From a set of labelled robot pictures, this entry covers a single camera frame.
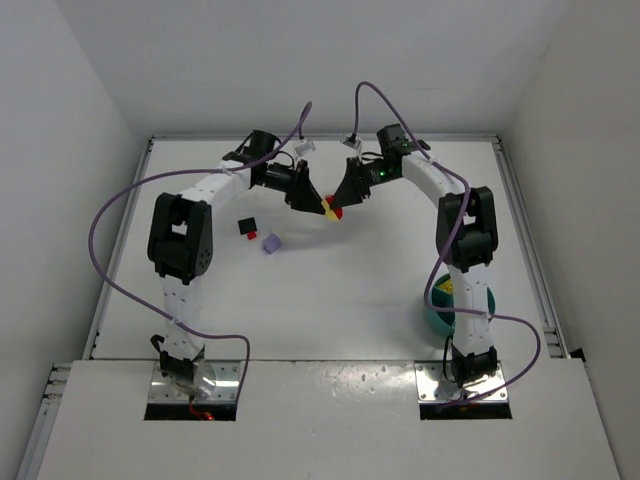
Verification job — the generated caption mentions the red lego piece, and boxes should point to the red lego piece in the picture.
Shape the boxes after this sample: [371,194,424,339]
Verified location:
[323,194,346,221]

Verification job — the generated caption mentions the yellow lego piece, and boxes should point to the yellow lego piece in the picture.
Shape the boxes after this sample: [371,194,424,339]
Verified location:
[319,198,346,222]

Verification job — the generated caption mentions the yellow lego plate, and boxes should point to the yellow lego plate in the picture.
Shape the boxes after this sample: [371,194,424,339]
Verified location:
[435,279,453,295]

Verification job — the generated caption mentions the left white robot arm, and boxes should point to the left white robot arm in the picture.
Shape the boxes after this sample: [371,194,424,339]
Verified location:
[147,130,327,391]

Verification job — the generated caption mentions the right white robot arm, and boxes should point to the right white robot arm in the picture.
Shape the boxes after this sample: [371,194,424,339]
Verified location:
[332,124,498,387]

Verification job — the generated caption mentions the purple lego block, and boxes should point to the purple lego block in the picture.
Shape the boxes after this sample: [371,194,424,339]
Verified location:
[262,233,282,254]

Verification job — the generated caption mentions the teal divided round container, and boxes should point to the teal divided round container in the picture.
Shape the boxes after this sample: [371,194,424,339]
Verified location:
[423,273,498,337]

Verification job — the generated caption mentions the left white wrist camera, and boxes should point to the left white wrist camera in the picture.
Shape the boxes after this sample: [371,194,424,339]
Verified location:
[293,139,316,158]

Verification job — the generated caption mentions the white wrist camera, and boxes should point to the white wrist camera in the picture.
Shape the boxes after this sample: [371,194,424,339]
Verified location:
[340,134,362,152]
[293,139,316,158]

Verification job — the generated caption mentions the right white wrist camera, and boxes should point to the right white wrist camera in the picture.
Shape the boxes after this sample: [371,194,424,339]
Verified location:
[340,134,362,152]

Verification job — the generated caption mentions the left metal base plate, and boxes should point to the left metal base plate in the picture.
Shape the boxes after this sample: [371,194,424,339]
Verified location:
[147,360,241,406]

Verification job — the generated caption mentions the metal base plate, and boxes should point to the metal base plate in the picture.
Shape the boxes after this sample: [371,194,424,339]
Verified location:
[147,360,241,406]
[415,361,508,402]

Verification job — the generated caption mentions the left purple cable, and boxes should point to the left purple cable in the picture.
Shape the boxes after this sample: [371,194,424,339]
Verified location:
[87,101,313,381]

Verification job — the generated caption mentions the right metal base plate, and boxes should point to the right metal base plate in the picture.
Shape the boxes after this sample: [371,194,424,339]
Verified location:
[415,361,508,402]

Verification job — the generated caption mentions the red wires under base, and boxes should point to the red wires under base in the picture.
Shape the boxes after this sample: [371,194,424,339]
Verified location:
[187,397,216,421]

